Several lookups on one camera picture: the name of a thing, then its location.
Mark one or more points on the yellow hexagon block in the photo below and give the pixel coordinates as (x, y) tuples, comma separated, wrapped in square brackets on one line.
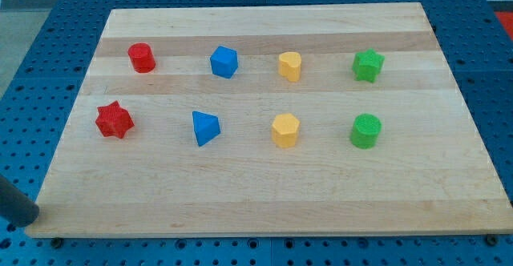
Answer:
[(285, 130)]

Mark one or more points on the yellow heart block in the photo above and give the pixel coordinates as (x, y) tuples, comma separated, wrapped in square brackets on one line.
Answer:
[(289, 66)]

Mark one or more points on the wooden board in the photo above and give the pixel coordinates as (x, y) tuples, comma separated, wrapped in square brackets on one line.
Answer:
[(428, 174)]

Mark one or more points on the blue triangle block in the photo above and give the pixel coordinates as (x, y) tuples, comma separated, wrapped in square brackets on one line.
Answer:
[(205, 126)]

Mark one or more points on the blue cube block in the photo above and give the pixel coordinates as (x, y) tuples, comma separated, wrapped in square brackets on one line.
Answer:
[(224, 62)]

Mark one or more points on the green cylinder block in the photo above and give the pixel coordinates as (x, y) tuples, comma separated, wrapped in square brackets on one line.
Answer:
[(365, 131)]

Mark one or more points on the green star block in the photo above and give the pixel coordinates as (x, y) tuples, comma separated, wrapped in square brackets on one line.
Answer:
[(367, 65)]

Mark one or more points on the red cylinder block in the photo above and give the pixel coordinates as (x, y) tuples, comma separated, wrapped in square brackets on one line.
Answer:
[(142, 58)]

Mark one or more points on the red star block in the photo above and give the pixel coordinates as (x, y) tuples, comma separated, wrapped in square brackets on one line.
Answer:
[(113, 120)]

